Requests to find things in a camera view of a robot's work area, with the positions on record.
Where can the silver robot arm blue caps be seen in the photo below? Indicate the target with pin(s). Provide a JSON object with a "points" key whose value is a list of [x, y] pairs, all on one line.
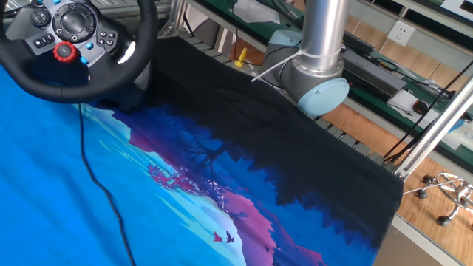
{"points": [[323, 29]]}

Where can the black orange computer mouse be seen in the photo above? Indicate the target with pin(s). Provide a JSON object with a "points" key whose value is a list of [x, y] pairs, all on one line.
{"points": [[421, 107]]}

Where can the aluminium frame post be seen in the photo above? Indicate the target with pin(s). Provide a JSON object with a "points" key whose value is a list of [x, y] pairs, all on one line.
{"points": [[176, 16], [432, 136]]}

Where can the white wall socket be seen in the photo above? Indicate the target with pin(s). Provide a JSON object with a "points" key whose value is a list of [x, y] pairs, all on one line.
{"points": [[401, 33]]}

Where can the dark grey long box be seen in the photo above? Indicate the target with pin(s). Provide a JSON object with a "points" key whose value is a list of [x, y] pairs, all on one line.
{"points": [[384, 79]]}

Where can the black steering wheel base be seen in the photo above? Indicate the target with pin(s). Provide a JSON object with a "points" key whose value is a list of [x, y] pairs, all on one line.
{"points": [[133, 94]]}

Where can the crumpled white paper sheet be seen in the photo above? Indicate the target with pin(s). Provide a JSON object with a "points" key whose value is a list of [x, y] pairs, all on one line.
{"points": [[255, 13]]}

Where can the white zip tie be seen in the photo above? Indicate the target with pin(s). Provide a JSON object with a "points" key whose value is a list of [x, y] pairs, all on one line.
{"points": [[318, 54]]}

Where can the green topped workbench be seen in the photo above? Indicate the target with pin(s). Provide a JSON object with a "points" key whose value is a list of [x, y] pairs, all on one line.
{"points": [[247, 27]]}

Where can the black racing steering wheel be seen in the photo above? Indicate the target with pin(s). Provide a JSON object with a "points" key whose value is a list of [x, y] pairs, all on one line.
{"points": [[55, 92]]}

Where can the chrome office chair base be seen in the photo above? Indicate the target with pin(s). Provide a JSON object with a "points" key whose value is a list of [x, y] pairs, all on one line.
{"points": [[443, 221]]}

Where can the blue landscape print cloth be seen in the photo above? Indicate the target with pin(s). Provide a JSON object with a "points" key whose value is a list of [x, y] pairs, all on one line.
{"points": [[55, 184]]}

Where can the small yellow object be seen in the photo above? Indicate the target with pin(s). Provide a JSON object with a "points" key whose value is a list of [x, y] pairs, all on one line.
{"points": [[241, 59]]}

